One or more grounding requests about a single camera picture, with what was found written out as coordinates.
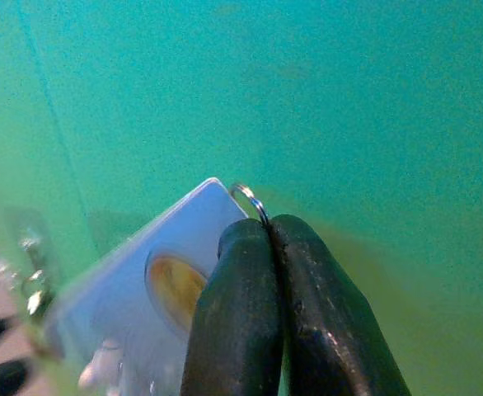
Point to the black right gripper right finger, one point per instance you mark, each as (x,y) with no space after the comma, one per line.
(328,321)

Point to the green board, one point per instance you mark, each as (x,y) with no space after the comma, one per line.
(307,103)

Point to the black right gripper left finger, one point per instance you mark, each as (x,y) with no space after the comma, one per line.
(233,313)

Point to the white key card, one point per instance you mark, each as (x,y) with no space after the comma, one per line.
(134,297)

